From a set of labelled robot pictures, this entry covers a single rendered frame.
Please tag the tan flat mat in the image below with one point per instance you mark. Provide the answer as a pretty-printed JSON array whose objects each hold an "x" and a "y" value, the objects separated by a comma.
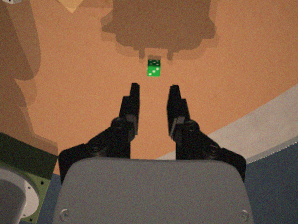
[{"x": 71, "y": 5}]

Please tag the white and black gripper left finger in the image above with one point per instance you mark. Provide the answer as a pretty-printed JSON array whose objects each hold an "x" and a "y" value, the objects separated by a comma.
[{"x": 117, "y": 138}]

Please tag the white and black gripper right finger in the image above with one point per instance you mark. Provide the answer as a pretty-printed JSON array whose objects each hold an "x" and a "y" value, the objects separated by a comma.
[{"x": 191, "y": 143}]

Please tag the green die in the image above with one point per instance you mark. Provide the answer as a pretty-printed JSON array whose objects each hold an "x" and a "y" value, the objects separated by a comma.
[{"x": 153, "y": 68}]

